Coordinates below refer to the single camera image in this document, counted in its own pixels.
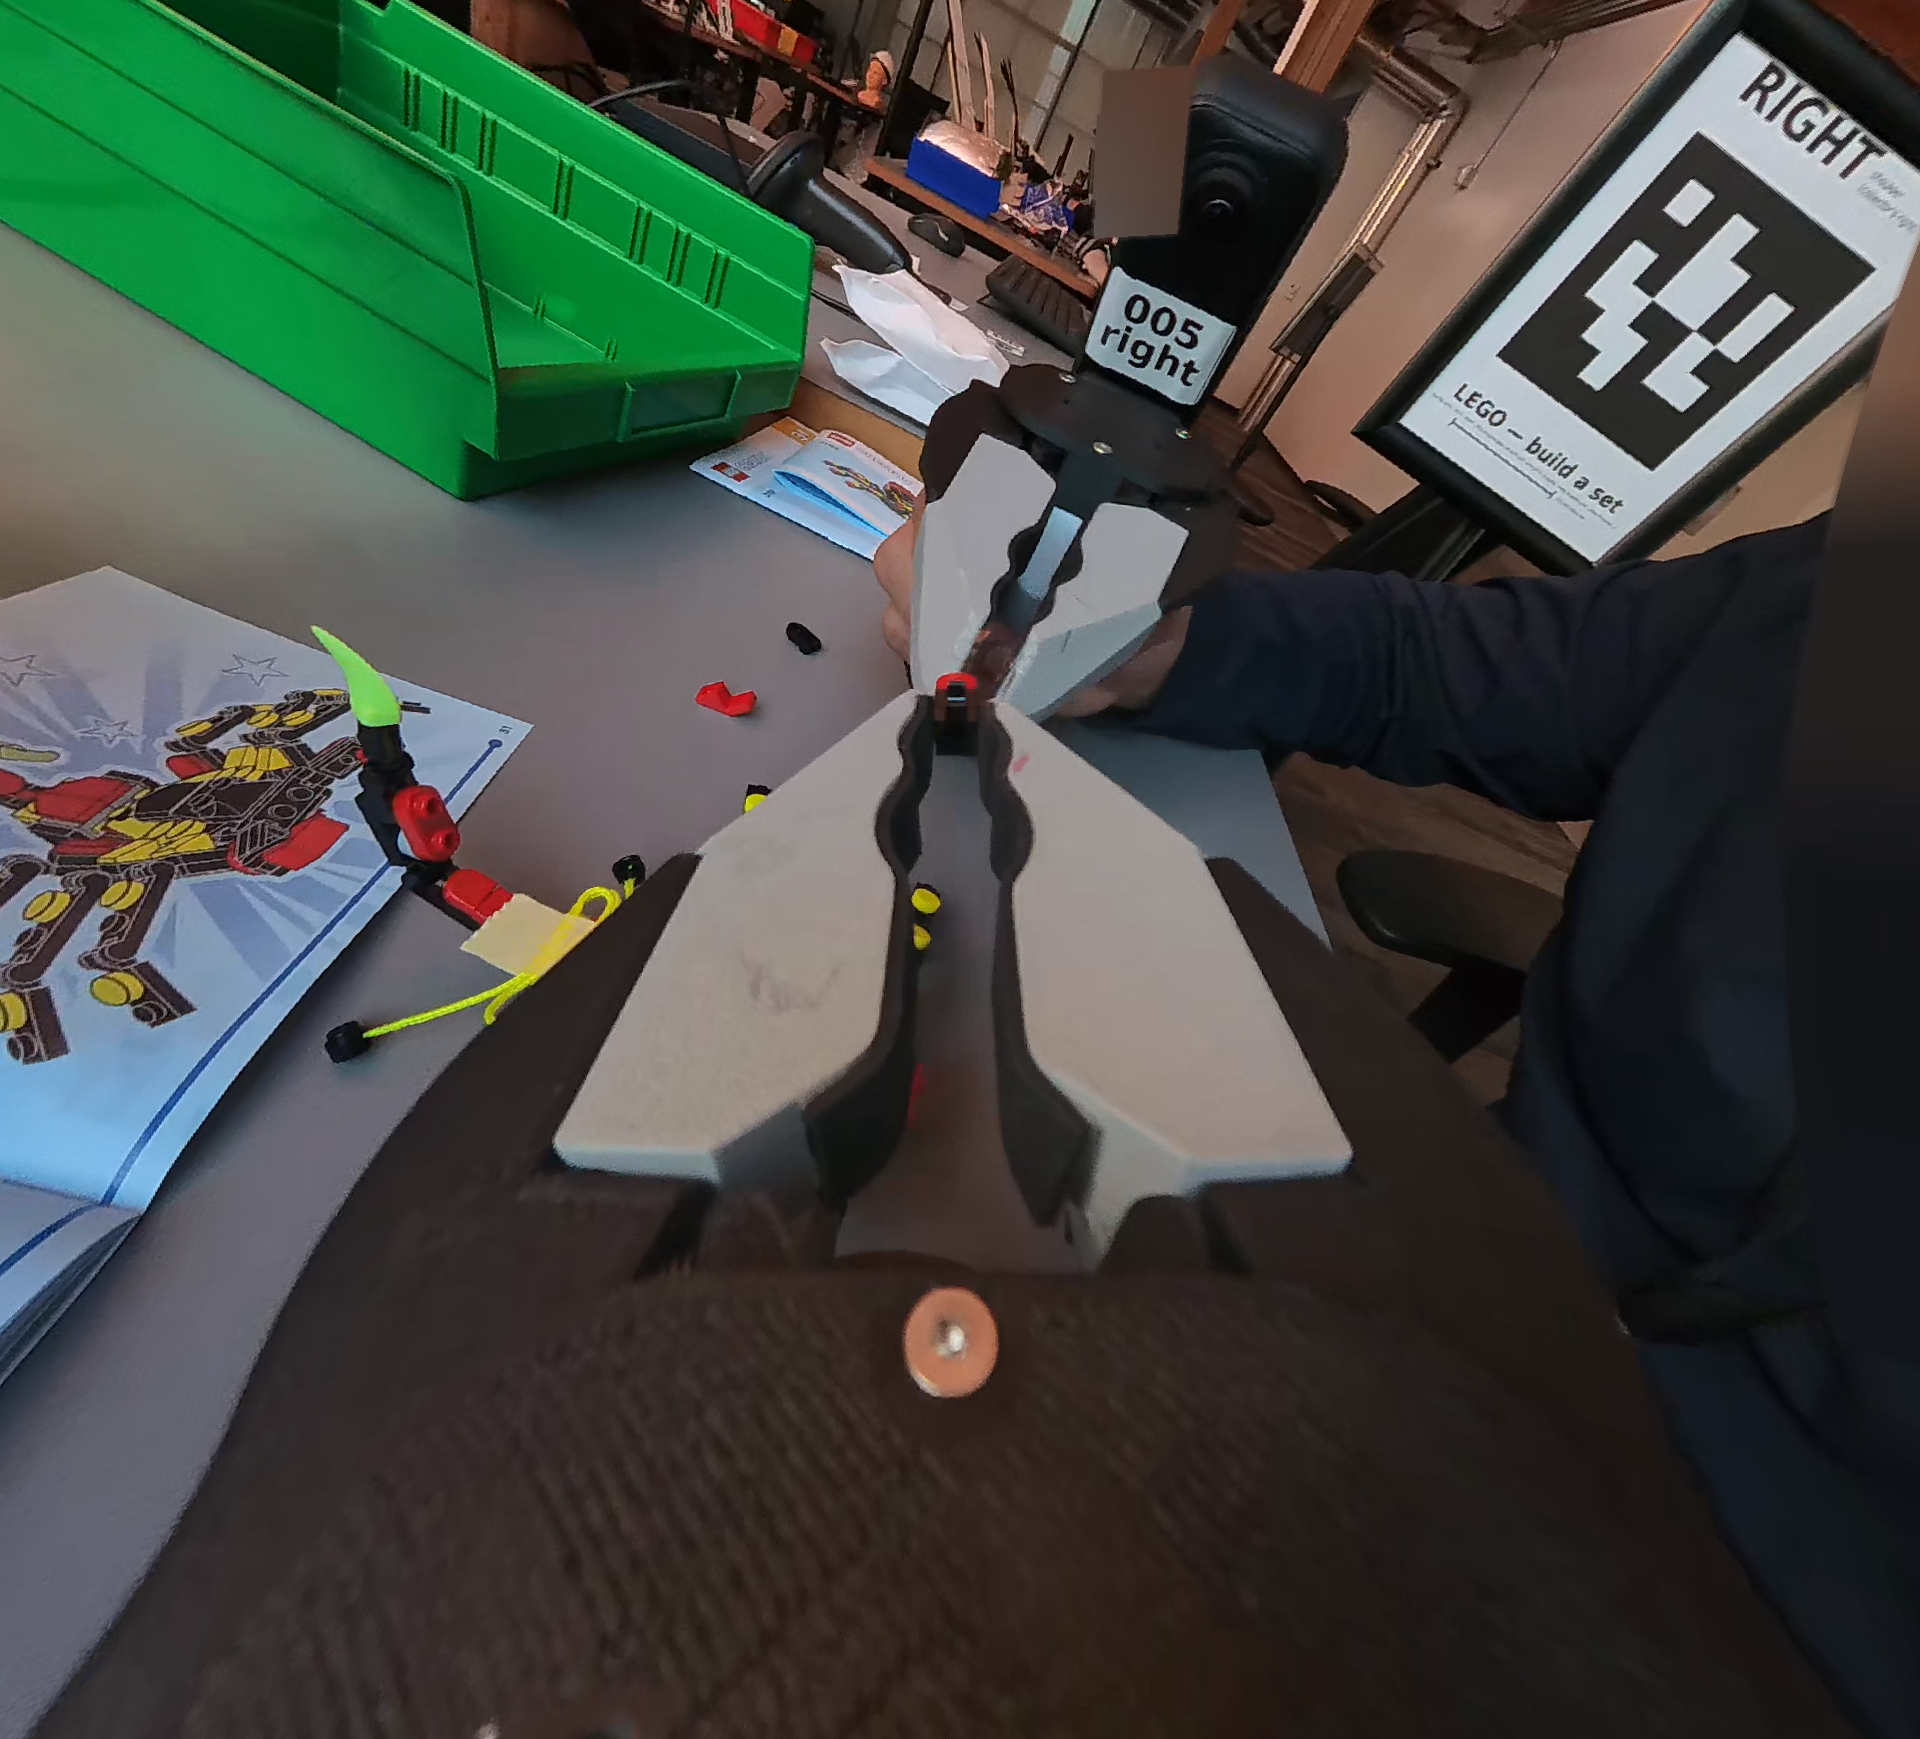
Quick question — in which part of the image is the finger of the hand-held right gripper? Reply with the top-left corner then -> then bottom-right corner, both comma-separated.
996,510 -> 1195,722
911,437 -> 1058,697

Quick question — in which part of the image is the black yellow lego scorpion model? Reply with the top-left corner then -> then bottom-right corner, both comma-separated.
311,623 -> 951,961

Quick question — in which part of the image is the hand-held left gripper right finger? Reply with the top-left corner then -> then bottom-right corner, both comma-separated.
967,712 -> 1354,1268

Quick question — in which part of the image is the person's right forearm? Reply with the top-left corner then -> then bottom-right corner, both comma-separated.
1132,518 -> 1849,825

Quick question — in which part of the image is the yellow string with tape tag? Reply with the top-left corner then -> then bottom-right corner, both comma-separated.
325,888 -> 624,1067

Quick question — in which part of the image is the black office chair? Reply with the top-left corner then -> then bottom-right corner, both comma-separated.
1335,846 -> 1570,1067

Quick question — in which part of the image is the framed marker sign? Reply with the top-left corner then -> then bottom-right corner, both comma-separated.
1320,0 -> 1920,575

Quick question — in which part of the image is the black keyboard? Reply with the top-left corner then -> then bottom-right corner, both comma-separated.
983,254 -> 1105,353

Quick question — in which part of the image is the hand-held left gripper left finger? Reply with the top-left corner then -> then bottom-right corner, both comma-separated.
551,693 -> 925,1208

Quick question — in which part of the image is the closed lego instruction booklet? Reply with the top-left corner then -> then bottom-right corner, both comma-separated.
689,417 -> 925,561

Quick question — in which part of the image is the black barcode scanner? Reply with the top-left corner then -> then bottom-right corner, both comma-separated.
745,131 -> 913,275

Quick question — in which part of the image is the open lego instruction booklet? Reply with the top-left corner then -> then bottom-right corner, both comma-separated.
0,568 -> 533,1381

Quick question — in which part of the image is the person's right hand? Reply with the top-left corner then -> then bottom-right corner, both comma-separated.
873,518 -> 1197,723

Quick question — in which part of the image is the green plastic bin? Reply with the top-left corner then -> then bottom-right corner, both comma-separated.
0,0 -> 816,504

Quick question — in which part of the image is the white plastic bag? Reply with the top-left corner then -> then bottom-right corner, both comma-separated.
818,265 -> 1010,428

